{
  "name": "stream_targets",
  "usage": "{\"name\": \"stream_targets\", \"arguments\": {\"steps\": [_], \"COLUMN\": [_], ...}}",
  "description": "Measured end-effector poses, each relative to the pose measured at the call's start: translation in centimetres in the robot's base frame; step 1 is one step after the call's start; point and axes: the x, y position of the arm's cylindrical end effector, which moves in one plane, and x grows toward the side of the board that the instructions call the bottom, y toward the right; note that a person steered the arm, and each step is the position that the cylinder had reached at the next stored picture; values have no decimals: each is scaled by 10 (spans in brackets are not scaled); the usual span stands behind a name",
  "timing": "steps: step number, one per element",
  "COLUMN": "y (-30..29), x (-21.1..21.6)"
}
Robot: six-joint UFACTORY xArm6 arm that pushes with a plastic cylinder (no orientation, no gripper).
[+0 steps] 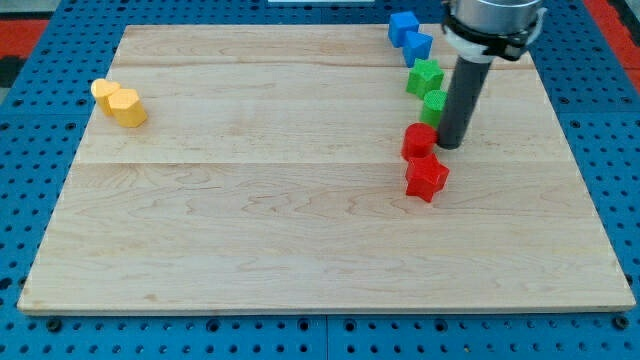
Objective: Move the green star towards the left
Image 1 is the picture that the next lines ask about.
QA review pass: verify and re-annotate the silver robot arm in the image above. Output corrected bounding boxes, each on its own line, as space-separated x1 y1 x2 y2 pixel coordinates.
441 0 547 64

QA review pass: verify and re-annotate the red star block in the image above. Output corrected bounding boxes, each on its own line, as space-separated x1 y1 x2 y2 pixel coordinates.
405 154 450 202

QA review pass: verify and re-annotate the green star block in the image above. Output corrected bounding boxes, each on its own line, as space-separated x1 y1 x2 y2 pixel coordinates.
406 59 444 99

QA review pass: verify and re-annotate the wooden board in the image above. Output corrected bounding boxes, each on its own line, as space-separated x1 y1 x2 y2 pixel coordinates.
18 25 635 316

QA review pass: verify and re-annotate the red cylinder block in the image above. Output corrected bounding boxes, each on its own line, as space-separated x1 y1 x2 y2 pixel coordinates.
401 122 438 160

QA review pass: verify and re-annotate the green cylinder block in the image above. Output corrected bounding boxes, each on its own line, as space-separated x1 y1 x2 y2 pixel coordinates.
420 90 447 129

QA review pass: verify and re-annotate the blue pentagon block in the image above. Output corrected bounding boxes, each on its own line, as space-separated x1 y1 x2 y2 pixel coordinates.
402 31 433 68

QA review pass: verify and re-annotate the blue cube block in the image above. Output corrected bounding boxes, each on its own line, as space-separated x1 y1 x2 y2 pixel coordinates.
388 11 420 48

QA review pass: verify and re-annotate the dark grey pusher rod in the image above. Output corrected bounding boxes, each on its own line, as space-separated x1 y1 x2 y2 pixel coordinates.
437 57 491 150

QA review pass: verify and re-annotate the yellow hexagon block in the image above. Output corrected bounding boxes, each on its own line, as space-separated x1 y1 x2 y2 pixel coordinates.
108 88 147 128

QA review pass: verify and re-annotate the yellow heart block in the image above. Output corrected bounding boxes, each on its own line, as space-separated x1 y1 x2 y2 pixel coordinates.
90 78 121 116

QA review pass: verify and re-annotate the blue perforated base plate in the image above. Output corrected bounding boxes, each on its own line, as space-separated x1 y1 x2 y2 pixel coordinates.
1 1 639 359

